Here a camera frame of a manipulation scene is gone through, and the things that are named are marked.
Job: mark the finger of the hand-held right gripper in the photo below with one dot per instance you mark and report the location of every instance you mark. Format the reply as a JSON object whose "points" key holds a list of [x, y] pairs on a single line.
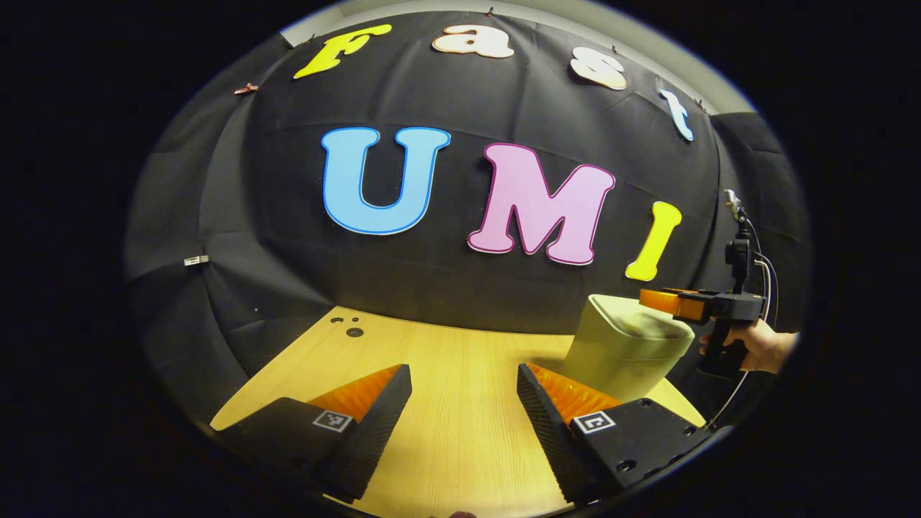
{"points": [[673, 303]]}

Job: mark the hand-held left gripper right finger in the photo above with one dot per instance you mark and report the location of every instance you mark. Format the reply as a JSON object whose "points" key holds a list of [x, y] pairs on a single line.
{"points": [[550, 439]]}

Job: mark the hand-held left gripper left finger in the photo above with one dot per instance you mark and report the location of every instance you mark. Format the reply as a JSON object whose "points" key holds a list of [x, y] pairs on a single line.
{"points": [[370, 439]]}

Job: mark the green desktop garbage bin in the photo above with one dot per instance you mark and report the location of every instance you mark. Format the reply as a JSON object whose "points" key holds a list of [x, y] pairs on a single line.
{"points": [[619, 345]]}

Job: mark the wooden desktop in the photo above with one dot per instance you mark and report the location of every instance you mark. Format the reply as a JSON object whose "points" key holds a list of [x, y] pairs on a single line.
{"points": [[460, 403]]}

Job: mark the silver cloth clip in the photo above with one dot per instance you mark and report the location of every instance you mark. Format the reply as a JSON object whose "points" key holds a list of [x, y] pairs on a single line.
{"points": [[196, 260]]}

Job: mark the copper cloth clip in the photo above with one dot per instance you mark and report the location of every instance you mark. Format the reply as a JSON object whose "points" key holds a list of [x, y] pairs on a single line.
{"points": [[245, 89]]}

